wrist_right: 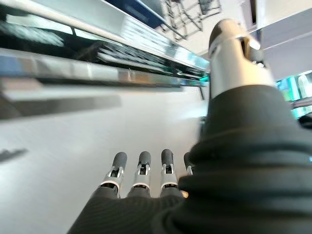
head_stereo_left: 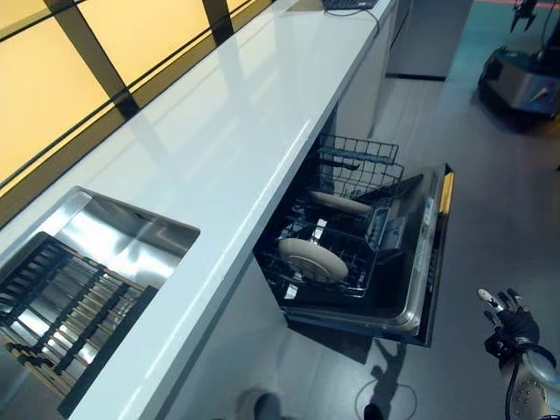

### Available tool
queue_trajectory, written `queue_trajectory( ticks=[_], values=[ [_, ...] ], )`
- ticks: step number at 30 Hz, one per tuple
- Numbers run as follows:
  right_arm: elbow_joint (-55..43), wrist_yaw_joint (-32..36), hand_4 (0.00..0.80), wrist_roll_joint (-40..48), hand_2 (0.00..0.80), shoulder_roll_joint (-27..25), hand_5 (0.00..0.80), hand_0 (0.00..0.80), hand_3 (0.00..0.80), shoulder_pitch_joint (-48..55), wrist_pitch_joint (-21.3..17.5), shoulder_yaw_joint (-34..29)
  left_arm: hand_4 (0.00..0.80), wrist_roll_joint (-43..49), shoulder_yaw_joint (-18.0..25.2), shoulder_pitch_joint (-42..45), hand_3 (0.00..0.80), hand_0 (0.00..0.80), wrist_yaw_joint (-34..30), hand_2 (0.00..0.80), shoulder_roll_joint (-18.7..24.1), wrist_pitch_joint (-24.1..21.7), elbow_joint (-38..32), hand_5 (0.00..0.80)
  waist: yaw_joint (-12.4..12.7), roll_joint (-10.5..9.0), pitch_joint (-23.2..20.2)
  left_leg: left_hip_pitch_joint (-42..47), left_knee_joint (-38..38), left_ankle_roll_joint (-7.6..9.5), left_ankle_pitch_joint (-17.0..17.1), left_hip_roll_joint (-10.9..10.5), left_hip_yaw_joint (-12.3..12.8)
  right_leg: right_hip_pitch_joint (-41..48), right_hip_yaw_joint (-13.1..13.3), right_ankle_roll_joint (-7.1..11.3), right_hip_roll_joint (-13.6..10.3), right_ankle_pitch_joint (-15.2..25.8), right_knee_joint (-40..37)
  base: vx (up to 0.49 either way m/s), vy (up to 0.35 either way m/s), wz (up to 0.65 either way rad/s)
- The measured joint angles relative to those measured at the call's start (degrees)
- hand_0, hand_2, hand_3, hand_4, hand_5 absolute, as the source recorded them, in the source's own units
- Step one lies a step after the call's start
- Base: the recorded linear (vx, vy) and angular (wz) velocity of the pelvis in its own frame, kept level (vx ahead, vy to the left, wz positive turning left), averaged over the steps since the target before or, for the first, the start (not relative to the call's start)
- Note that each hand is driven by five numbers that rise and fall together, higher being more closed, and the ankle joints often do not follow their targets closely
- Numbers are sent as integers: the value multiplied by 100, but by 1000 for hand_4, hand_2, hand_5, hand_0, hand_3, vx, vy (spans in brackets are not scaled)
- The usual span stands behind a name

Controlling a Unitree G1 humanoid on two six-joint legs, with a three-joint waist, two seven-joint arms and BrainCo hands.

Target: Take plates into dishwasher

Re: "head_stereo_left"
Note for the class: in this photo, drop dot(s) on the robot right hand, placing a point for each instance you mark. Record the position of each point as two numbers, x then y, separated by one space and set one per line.
520 326

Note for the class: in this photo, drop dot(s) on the cream round plate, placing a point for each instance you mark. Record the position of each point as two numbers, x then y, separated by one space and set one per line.
312 260
341 203

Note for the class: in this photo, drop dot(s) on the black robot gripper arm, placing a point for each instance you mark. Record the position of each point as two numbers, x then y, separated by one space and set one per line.
522 15

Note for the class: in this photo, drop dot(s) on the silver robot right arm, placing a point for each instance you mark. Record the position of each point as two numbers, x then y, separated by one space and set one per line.
536 385

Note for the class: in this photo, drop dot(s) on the grey mobile robot base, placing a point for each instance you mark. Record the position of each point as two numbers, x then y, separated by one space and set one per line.
520 83

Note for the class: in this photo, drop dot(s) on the open dishwasher with racks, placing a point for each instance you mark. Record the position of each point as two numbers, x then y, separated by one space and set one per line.
420 262

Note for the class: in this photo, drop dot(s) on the black robot right foot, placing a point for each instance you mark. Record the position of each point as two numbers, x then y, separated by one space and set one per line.
374 413

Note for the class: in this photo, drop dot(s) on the tall grey cabinet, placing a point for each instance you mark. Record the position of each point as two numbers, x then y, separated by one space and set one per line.
424 35

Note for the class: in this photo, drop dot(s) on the black laptop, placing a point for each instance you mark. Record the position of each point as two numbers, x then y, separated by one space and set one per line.
350 3

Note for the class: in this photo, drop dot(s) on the stainless steel sink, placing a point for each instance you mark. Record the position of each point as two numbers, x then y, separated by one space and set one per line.
118 227

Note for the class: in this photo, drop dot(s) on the black steel sink drying rack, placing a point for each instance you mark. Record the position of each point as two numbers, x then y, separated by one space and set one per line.
65 306

